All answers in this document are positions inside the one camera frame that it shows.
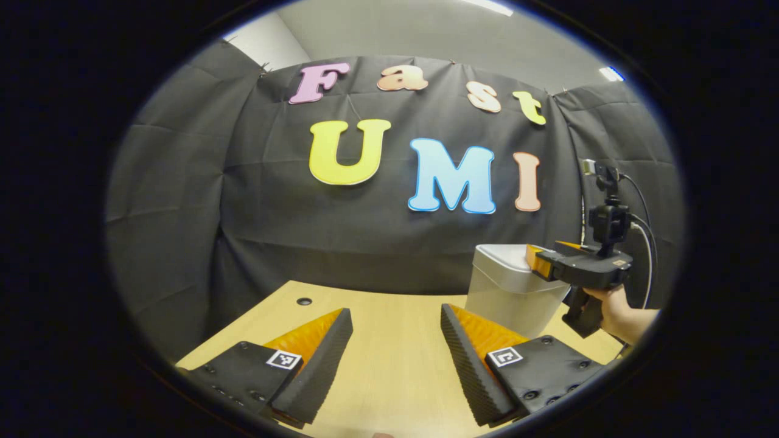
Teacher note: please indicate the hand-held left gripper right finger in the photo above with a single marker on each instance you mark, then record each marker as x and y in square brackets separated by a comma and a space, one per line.
[471, 371]

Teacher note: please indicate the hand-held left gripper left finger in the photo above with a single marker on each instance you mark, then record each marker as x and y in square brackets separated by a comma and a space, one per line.
[313, 377]

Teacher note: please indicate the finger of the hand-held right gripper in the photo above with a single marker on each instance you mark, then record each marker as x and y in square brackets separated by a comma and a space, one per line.
[572, 246]
[538, 264]

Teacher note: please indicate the white desktop garbage bin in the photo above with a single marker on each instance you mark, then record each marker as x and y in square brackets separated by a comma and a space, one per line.
[505, 298]

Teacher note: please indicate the wooden desktop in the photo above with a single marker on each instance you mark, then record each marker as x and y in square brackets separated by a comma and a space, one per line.
[395, 340]

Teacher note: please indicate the black backdrop cloth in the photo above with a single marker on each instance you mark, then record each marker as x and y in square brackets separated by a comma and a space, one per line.
[365, 243]

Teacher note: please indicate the small ceiling light panel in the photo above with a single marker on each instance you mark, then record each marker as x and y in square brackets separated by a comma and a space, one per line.
[611, 73]

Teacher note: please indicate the long ceiling light panel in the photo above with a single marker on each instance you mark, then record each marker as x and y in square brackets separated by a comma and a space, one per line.
[490, 6]

